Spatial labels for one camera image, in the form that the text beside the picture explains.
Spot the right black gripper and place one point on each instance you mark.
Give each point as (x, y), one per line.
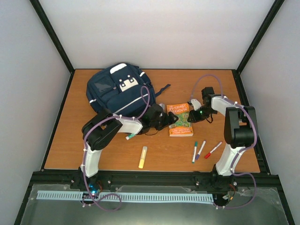
(194, 119)

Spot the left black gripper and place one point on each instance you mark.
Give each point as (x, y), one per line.
(167, 121)

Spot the orange treehouse book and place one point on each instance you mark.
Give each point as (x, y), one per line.
(181, 128)

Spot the navy blue student backpack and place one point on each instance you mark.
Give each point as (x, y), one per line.
(124, 89)

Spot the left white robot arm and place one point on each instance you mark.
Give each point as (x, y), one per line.
(101, 129)

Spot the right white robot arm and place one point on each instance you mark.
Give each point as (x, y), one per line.
(240, 132)

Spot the green whiteboard marker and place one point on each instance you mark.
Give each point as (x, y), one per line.
(194, 152)

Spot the purple whiteboard marker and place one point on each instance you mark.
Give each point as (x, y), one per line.
(200, 150)

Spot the red whiteboard marker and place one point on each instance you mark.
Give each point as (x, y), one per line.
(209, 154)

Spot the green white glue stick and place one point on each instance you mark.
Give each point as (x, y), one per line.
(128, 137)

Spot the yellow highlighter marker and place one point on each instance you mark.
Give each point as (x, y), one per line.
(142, 158)

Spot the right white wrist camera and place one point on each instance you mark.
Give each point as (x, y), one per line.
(195, 104)

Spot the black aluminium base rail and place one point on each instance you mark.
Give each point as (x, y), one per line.
(199, 181)

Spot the right black frame post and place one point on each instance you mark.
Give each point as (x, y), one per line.
(274, 9)

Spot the black frame post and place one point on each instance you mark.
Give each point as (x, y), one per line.
(52, 34)
(274, 9)

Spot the left black frame post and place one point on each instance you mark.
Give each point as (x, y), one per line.
(52, 34)

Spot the light blue cable duct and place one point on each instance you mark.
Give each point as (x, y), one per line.
(127, 197)

